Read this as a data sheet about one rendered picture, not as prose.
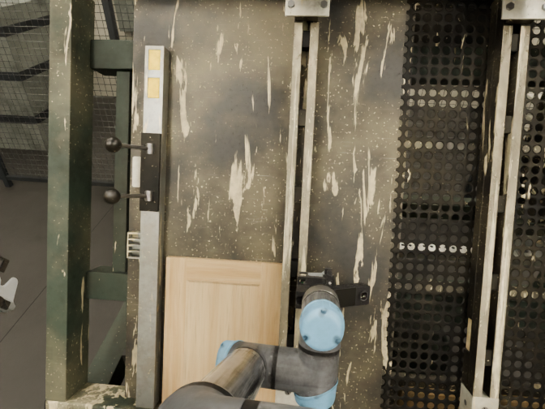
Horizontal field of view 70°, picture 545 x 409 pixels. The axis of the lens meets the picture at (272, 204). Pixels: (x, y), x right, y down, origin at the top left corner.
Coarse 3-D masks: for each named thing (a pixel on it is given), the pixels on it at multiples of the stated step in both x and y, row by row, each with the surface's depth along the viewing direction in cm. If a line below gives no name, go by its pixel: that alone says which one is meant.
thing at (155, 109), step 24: (144, 72) 98; (168, 72) 101; (144, 96) 99; (144, 120) 99; (144, 216) 101; (144, 240) 101; (144, 264) 101; (144, 288) 102; (144, 312) 102; (144, 336) 102; (144, 360) 103; (144, 384) 103
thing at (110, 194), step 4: (112, 188) 90; (104, 192) 89; (108, 192) 89; (112, 192) 89; (116, 192) 90; (144, 192) 98; (148, 192) 98; (152, 192) 99; (104, 196) 89; (108, 196) 89; (112, 196) 89; (116, 196) 89; (120, 196) 91; (124, 196) 93; (128, 196) 94; (132, 196) 95; (136, 196) 96; (140, 196) 96; (144, 196) 98; (148, 196) 98; (152, 196) 99; (108, 200) 89; (112, 200) 89; (116, 200) 90; (148, 200) 98
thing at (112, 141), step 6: (108, 138) 88; (114, 138) 89; (108, 144) 88; (114, 144) 88; (120, 144) 89; (126, 144) 92; (132, 144) 94; (150, 144) 97; (108, 150) 89; (114, 150) 89; (150, 150) 97
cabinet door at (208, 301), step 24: (168, 264) 103; (192, 264) 102; (216, 264) 102; (240, 264) 101; (264, 264) 101; (168, 288) 103; (192, 288) 103; (216, 288) 103; (240, 288) 102; (264, 288) 101; (168, 312) 104; (192, 312) 103; (216, 312) 103; (240, 312) 102; (264, 312) 102; (168, 336) 104; (192, 336) 104; (216, 336) 103; (240, 336) 103; (264, 336) 102; (168, 360) 104; (192, 360) 104; (168, 384) 105
